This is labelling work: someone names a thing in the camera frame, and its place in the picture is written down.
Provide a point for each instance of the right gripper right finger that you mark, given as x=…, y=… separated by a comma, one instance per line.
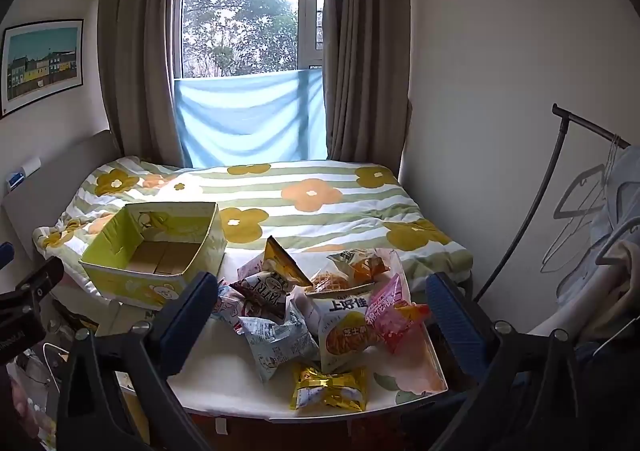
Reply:
x=525, y=394

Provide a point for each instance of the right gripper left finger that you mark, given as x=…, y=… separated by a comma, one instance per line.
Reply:
x=92, y=412

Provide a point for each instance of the blue shrimp cracker bag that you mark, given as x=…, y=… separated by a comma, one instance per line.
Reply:
x=229, y=307

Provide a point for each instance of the pink cotton candy bag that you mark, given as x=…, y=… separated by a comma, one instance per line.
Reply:
x=392, y=314

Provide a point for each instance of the white blue snack bag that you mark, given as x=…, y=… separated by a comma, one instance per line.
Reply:
x=273, y=344

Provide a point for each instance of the brown white snack bag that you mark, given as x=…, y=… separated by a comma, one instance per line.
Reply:
x=266, y=289

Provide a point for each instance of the gold candy bag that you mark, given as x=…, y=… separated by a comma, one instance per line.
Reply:
x=345, y=391

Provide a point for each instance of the white yellow cheese stick bag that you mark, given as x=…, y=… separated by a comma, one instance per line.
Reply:
x=338, y=321

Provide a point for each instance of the waffle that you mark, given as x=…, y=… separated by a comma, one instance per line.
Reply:
x=326, y=281

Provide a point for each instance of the orange green cake bag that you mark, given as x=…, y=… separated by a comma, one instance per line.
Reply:
x=361, y=266

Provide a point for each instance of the grey bed headboard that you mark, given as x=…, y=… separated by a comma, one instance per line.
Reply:
x=44, y=195

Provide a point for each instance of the green cardboard box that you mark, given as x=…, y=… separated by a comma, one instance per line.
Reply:
x=148, y=253

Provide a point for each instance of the lint roller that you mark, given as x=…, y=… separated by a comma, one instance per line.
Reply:
x=16, y=177

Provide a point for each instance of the framed picture of houses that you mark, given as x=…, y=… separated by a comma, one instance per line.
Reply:
x=39, y=60

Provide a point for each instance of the floral striped duvet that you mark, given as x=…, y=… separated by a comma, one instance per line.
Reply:
x=308, y=206

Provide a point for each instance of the black clothes rack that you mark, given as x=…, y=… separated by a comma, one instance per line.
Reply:
x=566, y=118

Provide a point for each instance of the light blue cloth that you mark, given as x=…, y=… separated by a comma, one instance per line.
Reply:
x=250, y=119

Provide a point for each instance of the left brown curtain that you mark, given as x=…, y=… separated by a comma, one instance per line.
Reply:
x=135, y=53

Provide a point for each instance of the brown curtain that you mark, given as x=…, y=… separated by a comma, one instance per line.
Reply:
x=366, y=65
x=135, y=53

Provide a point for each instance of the right brown curtain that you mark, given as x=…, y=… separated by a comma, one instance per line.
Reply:
x=366, y=65

